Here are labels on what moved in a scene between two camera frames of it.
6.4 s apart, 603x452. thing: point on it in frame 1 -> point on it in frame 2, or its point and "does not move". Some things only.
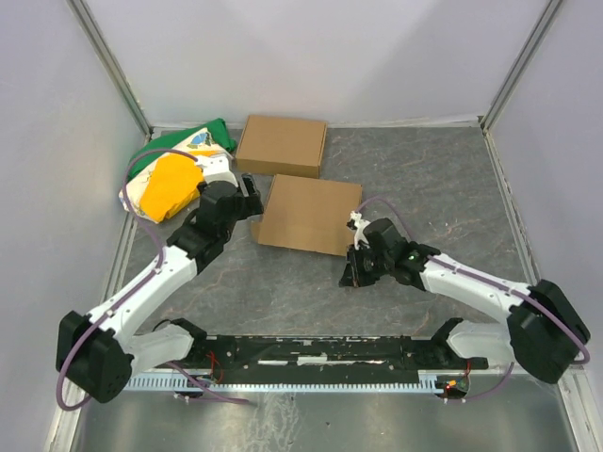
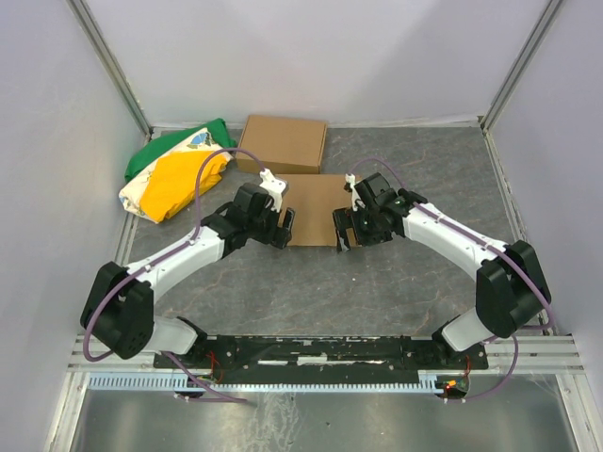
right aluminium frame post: x=519 y=64 does not move
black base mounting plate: x=321 y=354 does not move
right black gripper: x=356 y=266 -> x=351 y=226
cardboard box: x=308 y=214 does not move
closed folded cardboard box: x=281 y=146 does not move
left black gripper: x=251 y=194 -> x=277 y=231
